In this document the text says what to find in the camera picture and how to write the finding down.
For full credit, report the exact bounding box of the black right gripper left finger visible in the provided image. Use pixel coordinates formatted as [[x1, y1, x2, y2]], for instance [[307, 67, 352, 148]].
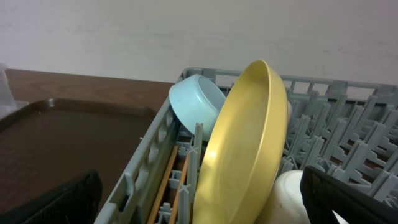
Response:
[[1, 170, 103, 224]]

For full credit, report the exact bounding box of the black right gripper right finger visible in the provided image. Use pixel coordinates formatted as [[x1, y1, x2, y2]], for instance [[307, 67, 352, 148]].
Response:
[[300, 166, 397, 224]]

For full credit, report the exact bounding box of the small white cup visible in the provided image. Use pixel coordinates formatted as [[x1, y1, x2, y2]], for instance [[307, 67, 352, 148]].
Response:
[[253, 170, 349, 224]]

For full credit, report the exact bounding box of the yellow plate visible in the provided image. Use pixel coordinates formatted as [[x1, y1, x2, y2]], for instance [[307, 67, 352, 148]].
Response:
[[192, 60, 289, 224]]

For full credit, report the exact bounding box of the light blue bowl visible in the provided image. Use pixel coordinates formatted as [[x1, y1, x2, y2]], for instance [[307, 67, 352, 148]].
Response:
[[169, 74, 226, 141]]

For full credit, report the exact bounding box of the white pink bowl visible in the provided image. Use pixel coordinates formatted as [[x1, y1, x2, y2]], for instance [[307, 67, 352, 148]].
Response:
[[287, 101, 293, 122]]

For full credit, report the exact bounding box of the clear plastic waste bin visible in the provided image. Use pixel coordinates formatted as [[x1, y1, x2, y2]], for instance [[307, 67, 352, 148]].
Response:
[[0, 64, 29, 118]]

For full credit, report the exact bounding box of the dark brown serving tray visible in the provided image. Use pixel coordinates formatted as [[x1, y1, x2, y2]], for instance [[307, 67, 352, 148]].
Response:
[[1, 98, 155, 213]]

